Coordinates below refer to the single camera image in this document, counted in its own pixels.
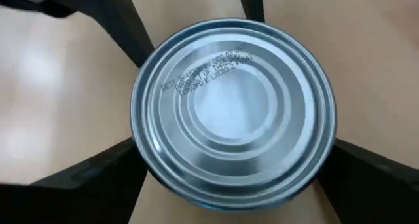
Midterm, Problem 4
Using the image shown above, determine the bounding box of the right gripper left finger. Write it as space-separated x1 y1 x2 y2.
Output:
0 137 148 224

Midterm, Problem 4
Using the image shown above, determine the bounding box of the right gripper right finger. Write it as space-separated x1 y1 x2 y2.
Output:
317 138 419 224

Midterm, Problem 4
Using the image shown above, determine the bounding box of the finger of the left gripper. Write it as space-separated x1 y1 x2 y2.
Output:
236 0 266 24
0 0 155 68

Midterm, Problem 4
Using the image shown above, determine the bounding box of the large silver ringed can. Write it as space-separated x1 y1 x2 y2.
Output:
130 18 338 214

